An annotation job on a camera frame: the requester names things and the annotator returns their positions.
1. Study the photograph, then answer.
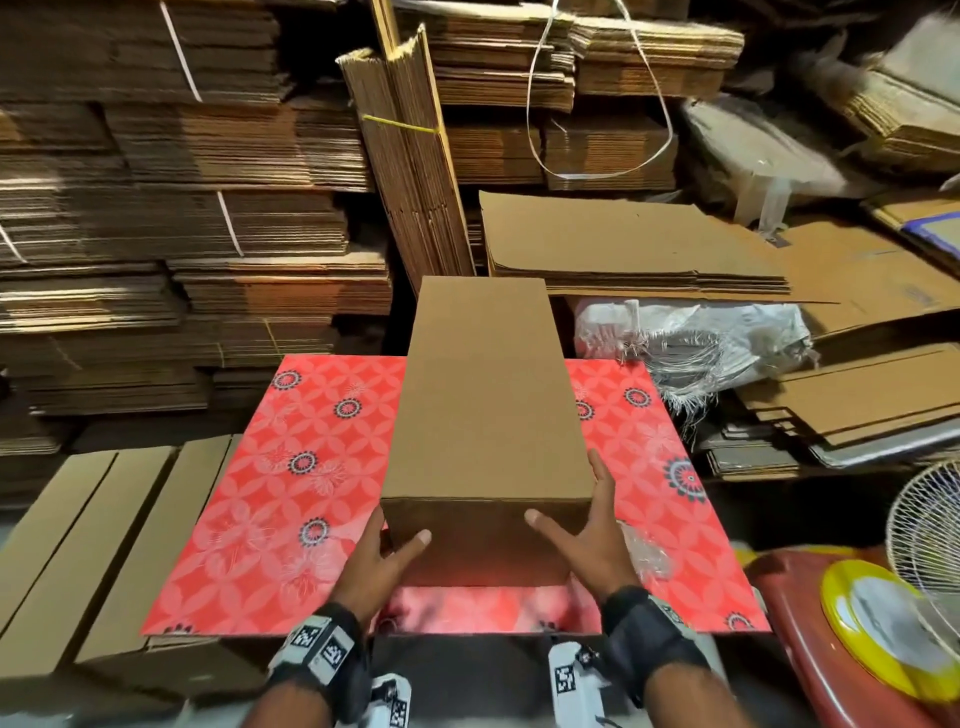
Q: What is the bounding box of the person's right hand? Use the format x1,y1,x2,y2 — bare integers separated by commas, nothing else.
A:
523,447,644,606

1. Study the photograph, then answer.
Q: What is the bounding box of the person's left hand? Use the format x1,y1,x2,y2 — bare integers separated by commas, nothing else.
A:
327,507,434,629

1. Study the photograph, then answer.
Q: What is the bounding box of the low pile of cardboard sheets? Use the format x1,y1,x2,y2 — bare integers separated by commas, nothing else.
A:
697,342,960,479

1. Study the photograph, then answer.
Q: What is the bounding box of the yellow-tied cardboard bundle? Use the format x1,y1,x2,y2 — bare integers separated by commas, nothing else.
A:
337,22,479,294

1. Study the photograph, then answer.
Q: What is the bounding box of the wall of cardboard stacks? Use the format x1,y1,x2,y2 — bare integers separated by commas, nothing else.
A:
0,0,960,459

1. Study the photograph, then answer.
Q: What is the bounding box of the blue-edged cardboard sheet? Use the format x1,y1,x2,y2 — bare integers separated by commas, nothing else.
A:
870,187,960,275

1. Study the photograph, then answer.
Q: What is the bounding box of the person's left forearm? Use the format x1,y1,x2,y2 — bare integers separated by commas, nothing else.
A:
244,682,339,728

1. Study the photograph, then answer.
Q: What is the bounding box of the person's right forearm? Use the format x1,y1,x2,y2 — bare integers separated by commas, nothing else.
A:
645,660,759,728

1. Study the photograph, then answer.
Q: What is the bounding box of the crumpled clear tape piece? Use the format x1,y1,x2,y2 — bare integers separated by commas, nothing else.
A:
622,525,677,584

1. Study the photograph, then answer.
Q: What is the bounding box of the red patterned table cloth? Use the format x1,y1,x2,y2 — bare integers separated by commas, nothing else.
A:
142,354,774,636

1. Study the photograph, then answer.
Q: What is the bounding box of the red plastic stool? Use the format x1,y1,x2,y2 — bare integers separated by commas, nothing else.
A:
742,547,960,728

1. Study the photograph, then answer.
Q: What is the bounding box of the white woven sack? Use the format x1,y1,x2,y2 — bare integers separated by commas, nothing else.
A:
573,300,819,417

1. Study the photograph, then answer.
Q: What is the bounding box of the yellow round disc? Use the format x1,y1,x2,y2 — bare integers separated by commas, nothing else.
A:
820,558,960,707

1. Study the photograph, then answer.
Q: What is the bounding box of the white plastic sack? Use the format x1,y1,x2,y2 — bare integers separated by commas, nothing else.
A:
682,97,849,227

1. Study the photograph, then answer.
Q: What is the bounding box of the black left wrist strap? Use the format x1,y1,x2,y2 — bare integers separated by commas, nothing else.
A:
267,600,372,726

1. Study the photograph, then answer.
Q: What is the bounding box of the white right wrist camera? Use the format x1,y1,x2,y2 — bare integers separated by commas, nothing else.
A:
547,640,609,728

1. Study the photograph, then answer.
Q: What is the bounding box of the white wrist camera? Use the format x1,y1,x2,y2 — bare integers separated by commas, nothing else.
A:
547,640,609,728
367,675,414,728

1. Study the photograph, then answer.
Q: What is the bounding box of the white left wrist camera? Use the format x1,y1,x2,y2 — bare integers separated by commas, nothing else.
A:
367,675,414,728

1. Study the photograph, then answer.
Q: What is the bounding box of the white wire-guard fan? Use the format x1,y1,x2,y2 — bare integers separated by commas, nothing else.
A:
885,457,960,662

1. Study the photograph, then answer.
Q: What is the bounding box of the white plastic strap loop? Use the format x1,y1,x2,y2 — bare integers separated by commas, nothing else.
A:
525,0,680,185

